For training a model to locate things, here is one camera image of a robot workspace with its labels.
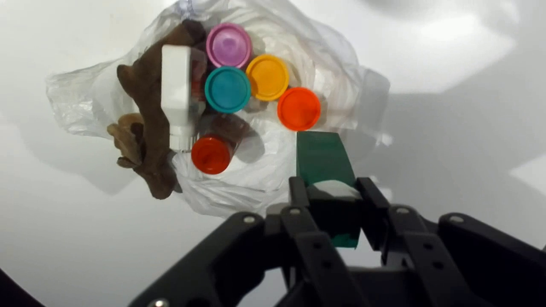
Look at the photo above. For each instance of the purple-lidded play-doh can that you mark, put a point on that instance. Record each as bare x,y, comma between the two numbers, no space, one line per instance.
229,45

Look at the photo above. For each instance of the green rectangular box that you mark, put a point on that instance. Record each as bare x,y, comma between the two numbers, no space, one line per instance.
327,176

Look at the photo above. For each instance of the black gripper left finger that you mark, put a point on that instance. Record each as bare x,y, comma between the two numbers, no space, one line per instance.
235,258

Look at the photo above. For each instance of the brown plush toy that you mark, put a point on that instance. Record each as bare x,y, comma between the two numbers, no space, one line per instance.
142,137

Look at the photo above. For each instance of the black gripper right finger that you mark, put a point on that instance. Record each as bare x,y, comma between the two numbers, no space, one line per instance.
455,260

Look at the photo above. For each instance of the white rectangular bottle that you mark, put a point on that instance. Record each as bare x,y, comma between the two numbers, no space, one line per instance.
174,95

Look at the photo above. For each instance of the orange-lidded play-doh can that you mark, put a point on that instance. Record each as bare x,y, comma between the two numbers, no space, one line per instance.
298,110

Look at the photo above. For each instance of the teal-lidded play-doh can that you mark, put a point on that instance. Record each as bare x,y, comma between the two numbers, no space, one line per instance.
227,89

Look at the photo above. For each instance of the red-lidded brown spice jar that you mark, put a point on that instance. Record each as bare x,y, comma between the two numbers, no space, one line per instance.
218,137

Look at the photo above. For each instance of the white plastic bag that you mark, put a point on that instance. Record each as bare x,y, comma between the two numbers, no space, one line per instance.
89,100

